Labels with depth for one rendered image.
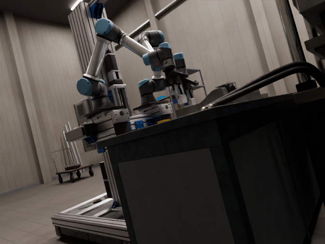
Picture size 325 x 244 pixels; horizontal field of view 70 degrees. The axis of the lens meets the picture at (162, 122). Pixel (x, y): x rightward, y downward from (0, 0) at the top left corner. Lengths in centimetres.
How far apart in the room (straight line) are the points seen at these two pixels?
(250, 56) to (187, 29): 274
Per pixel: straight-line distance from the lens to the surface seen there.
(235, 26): 862
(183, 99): 145
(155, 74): 218
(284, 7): 151
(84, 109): 223
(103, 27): 170
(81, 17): 233
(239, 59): 840
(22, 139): 1033
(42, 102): 1088
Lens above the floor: 76
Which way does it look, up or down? 2 degrees up
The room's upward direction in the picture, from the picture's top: 15 degrees counter-clockwise
